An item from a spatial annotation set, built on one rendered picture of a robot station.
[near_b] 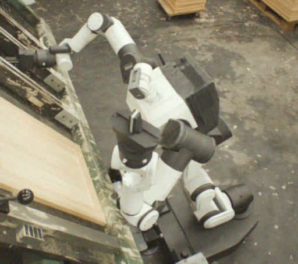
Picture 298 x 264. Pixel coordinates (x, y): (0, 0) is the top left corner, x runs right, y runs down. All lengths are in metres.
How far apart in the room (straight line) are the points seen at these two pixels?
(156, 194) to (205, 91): 0.38
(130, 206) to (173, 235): 1.14
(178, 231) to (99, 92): 1.69
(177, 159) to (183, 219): 1.20
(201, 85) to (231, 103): 2.12
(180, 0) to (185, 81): 3.22
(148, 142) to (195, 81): 0.49
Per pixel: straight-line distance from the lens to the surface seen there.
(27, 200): 0.82
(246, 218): 2.29
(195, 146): 1.03
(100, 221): 1.35
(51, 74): 1.88
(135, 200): 1.00
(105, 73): 3.53
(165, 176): 1.05
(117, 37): 1.40
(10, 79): 1.48
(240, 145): 2.88
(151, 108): 1.14
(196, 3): 4.44
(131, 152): 0.77
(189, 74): 1.18
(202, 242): 2.16
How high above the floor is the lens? 2.11
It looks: 44 degrees down
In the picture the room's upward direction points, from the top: straight up
